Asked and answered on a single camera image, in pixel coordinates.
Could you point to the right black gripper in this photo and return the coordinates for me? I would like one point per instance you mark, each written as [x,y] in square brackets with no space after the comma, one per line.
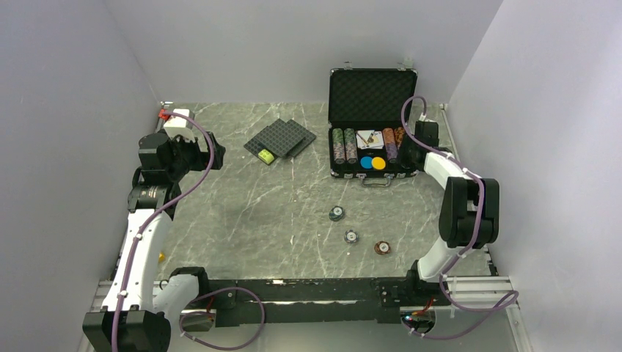
[408,141]

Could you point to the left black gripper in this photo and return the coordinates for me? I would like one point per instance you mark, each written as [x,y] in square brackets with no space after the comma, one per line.
[202,157]

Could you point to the purple chip stack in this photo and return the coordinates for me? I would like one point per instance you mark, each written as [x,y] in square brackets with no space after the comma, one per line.
[392,152]

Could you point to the red chip stack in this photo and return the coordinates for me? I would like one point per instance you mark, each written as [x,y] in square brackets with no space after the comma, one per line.
[388,136]

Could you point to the purple-grey chip stack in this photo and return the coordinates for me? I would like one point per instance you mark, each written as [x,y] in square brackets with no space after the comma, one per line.
[351,153]

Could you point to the dark green chip stack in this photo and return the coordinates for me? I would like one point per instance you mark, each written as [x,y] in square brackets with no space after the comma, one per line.
[350,137]

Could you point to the grey chip stack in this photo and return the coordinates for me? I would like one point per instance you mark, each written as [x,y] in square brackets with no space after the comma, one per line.
[339,153]

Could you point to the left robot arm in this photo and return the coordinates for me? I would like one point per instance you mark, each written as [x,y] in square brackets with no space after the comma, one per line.
[132,317]

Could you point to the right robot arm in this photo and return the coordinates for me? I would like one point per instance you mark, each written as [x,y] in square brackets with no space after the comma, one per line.
[470,212]

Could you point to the yellow dealer button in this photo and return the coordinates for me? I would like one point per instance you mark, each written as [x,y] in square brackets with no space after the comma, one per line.
[378,163]

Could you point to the yellow-green dice block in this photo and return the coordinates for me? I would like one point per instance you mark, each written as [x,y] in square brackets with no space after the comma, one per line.
[266,157]

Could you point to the blue dealer button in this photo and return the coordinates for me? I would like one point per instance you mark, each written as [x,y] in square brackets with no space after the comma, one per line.
[366,162]

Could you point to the playing cards deck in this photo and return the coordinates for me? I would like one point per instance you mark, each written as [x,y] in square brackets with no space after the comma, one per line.
[369,139]

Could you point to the dark foam pad top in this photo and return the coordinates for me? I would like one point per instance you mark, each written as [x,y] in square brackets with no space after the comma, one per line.
[279,138]

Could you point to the black poker case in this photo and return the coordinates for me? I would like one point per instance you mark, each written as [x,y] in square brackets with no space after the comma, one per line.
[368,99]

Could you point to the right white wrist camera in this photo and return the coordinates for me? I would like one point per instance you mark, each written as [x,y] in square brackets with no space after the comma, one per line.
[426,118]

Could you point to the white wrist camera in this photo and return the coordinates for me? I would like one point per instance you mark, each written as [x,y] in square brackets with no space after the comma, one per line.
[426,118]
[177,127]

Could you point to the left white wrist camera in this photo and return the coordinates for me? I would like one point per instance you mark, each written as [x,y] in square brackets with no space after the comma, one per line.
[177,127]

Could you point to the black base frame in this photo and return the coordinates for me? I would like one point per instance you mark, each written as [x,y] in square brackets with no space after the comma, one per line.
[251,301]

